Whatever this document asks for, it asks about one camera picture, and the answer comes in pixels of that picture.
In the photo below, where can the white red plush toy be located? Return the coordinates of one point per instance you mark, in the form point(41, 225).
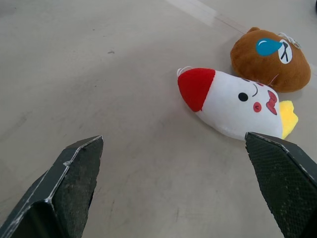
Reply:
point(227, 106)

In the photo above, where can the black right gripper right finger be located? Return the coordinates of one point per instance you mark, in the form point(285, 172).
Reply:
point(284, 178)

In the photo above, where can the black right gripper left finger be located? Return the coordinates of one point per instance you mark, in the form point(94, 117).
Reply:
point(67, 188)

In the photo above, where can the brown bear plush toy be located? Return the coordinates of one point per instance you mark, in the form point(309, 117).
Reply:
point(270, 64)

